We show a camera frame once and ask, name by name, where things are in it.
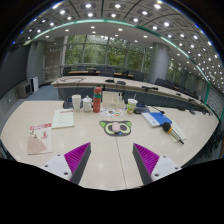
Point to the green printed paper cup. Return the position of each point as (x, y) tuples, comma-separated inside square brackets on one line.
[(131, 106)]

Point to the cream cardboard box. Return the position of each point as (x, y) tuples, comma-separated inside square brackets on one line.
[(112, 100)]

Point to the white lidded mug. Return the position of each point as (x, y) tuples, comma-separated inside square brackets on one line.
[(87, 104)]

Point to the black office chairs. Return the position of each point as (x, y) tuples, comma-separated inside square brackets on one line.
[(138, 76)]

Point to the red and white magazine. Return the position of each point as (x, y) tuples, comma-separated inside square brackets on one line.
[(40, 138)]

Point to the blue and white book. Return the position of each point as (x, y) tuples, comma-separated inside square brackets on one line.
[(156, 119)]

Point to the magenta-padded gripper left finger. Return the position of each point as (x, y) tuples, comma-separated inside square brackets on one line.
[(75, 158)]

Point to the colourful sticker sheet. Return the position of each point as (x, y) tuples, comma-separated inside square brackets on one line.
[(111, 112)]

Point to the white booklet with red title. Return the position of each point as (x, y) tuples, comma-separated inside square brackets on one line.
[(63, 118)]

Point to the white paper cup stack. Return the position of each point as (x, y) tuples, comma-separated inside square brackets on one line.
[(76, 102)]

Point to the red thermos bottle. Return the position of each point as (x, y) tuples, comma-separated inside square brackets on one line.
[(97, 101)]

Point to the cat-face mouse pad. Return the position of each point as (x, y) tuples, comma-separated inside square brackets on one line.
[(105, 128)]

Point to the black and yellow microphone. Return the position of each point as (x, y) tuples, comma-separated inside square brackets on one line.
[(166, 127)]

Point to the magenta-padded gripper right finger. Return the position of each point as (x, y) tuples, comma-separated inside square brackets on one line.
[(148, 159)]

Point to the black desk microphone unit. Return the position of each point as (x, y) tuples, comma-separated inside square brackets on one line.
[(67, 104), (141, 109)]

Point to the pink computer mouse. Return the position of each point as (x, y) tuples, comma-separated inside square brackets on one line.
[(116, 127)]

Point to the ceiling lights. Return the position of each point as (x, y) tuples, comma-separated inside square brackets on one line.
[(115, 15)]

